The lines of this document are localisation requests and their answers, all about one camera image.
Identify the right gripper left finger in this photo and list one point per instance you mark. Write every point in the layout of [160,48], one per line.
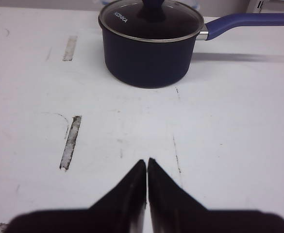
[121,210]

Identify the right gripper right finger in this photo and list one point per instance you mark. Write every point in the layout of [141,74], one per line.
[175,211]

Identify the dark blue saucepan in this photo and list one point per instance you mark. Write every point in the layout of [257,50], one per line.
[155,65]

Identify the glass lid blue knob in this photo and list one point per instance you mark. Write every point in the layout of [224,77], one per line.
[153,21]

